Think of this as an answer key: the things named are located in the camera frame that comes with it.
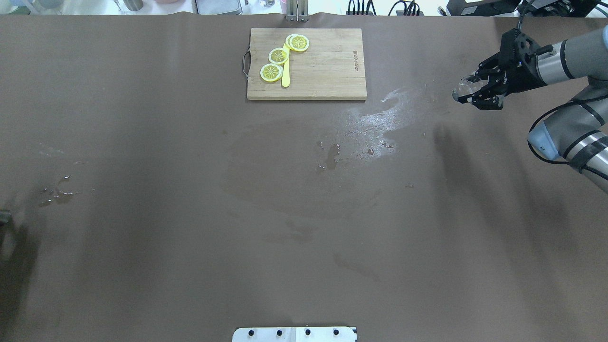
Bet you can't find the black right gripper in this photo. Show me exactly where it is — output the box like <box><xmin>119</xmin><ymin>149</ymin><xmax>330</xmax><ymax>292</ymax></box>
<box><xmin>468</xmin><ymin>28</ymin><xmax>554</xmax><ymax>111</ymax></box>

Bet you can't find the clear glass measuring cup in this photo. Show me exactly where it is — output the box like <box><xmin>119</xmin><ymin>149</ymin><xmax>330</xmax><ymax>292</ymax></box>
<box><xmin>452</xmin><ymin>75</ymin><xmax>488</xmax><ymax>104</ymax></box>

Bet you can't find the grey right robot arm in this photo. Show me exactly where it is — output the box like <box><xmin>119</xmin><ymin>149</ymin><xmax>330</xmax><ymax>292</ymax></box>
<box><xmin>452</xmin><ymin>26</ymin><xmax>608</xmax><ymax>192</ymax></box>

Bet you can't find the bamboo cutting board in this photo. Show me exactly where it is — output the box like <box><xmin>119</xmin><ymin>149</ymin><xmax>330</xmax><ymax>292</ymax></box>
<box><xmin>246</xmin><ymin>28</ymin><xmax>367</xmax><ymax>101</ymax></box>

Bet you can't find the lemon slice near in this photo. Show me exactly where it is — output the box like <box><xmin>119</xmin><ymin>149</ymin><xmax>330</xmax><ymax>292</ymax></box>
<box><xmin>285</xmin><ymin>33</ymin><xmax>310</xmax><ymax>52</ymax></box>

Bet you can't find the lemon slice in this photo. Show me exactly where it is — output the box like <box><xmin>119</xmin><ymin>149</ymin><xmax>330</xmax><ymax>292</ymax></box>
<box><xmin>285</xmin><ymin>33</ymin><xmax>310</xmax><ymax>52</ymax></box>
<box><xmin>268</xmin><ymin>47</ymin><xmax>290</xmax><ymax>66</ymax></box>
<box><xmin>260</xmin><ymin>63</ymin><xmax>283</xmax><ymax>83</ymax></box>

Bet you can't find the yellow plastic knife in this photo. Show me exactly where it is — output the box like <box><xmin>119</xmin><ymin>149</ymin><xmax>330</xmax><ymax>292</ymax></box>
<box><xmin>281</xmin><ymin>43</ymin><xmax>291</xmax><ymax>88</ymax></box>

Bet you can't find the lemon slice middle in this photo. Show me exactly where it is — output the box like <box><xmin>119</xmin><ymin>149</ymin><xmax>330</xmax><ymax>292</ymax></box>
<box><xmin>268</xmin><ymin>47</ymin><xmax>290</xmax><ymax>66</ymax></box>

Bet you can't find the lemon slice far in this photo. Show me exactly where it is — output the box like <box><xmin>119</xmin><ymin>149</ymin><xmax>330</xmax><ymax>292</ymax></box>
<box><xmin>260</xmin><ymin>63</ymin><xmax>283</xmax><ymax>83</ymax></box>

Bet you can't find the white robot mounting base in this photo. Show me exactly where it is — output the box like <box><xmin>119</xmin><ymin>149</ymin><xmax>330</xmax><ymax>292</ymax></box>
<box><xmin>232</xmin><ymin>326</ymin><xmax>358</xmax><ymax>342</ymax></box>

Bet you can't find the aluminium frame post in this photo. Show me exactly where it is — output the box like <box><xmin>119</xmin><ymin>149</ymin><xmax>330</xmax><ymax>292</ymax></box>
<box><xmin>285</xmin><ymin>0</ymin><xmax>310</xmax><ymax>22</ymax></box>

